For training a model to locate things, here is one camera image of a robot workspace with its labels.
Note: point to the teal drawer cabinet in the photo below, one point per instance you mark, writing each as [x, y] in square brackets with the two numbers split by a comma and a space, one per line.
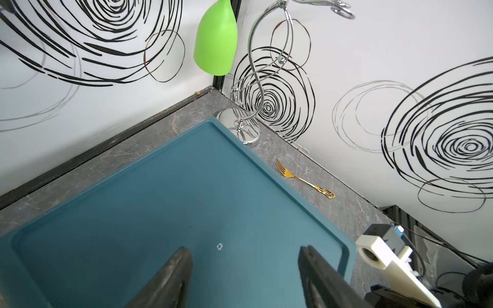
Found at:
[206, 191]

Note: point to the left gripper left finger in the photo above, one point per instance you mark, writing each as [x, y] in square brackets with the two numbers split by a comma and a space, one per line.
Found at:
[170, 285]

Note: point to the green plastic wine glass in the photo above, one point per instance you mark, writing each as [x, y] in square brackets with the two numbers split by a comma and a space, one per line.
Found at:
[216, 39]

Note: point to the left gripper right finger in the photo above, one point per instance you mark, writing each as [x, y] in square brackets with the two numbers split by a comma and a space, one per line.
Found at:
[322, 285]

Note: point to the chrome glass holder stand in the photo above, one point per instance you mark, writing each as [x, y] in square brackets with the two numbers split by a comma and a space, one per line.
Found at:
[270, 85]

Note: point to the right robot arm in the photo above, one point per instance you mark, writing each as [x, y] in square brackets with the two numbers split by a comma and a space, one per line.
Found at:
[476, 292]

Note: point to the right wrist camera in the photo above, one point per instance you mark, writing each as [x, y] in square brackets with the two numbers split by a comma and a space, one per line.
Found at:
[382, 247]

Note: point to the gold fork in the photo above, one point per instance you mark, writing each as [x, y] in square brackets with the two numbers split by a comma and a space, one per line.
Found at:
[288, 174]

